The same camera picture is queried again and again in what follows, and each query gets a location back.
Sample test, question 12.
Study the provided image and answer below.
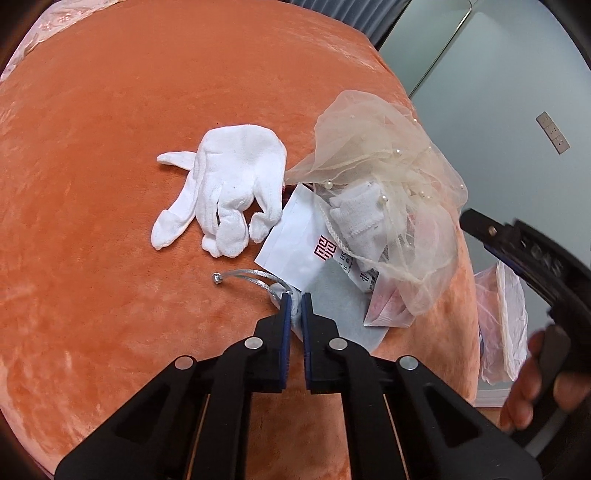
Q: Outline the pink lace bedding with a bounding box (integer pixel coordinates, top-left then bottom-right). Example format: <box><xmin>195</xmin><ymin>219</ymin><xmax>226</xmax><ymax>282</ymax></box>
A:
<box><xmin>1</xmin><ymin>0</ymin><xmax>118</xmax><ymax>82</ymax></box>

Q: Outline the right hand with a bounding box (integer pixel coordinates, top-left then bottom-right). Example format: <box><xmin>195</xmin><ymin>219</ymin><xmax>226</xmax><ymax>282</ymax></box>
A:
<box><xmin>499</xmin><ymin>330</ymin><xmax>591</xmax><ymax>432</ymax></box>

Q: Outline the blue grey curtain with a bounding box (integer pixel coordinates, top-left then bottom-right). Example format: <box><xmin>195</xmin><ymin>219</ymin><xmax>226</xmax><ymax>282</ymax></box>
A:
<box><xmin>288</xmin><ymin>0</ymin><xmax>411</xmax><ymax>50</ymax></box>

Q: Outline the wall switch panel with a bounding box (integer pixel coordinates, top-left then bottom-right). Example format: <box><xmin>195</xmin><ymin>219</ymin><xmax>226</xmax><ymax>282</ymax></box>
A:
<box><xmin>536</xmin><ymin>112</ymin><xmax>570</xmax><ymax>155</ymax></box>

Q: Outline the beige tulle veil with pearls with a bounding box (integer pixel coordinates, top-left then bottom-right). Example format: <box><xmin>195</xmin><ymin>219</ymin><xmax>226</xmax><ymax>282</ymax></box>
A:
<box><xmin>284</xmin><ymin>90</ymin><xmax>468</xmax><ymax>316</ymax></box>

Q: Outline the small white knit sock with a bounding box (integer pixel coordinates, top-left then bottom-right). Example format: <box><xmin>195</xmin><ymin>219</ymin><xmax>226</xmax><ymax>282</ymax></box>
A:
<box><xmin>329</xmin><ymin>181</ymin><xmax>388</xmax><ymax>271</ymax></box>

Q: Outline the white trash bag bin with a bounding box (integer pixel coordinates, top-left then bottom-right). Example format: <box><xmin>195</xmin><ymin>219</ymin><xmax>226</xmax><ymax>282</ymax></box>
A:
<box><xmin>475</xmin><ymin>262</ymin><xmax>528</xmax><ymax>385</ymax></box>

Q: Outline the pink plastic wrapper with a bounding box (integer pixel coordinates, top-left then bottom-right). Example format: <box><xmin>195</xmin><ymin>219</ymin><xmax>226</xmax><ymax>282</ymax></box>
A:
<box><xmin>363</xmin><ymin>275</ymin><xmax>415</xmax><ymax>328</ymax></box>

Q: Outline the white cotton glove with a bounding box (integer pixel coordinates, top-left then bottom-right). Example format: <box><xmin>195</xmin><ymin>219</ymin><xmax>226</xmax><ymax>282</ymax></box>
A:
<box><xmin>150</xmin><ymin>124</ymin><xmax>287</xmax><ymax>258</ymax></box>

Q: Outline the white paper bag red logo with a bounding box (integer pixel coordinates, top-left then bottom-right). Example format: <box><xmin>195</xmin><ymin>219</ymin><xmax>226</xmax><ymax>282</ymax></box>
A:
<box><xmin>254</xmin><ymin>185</ymin><xmax>377</xmax><ymax>293</ymax></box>

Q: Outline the standing floor mirror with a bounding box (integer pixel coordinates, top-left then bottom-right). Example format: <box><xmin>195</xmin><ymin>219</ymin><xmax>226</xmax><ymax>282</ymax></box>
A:
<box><xmin>379</xmin><ymin>1</ymin><xmax>481</xmax><ymax>98</ymax></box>

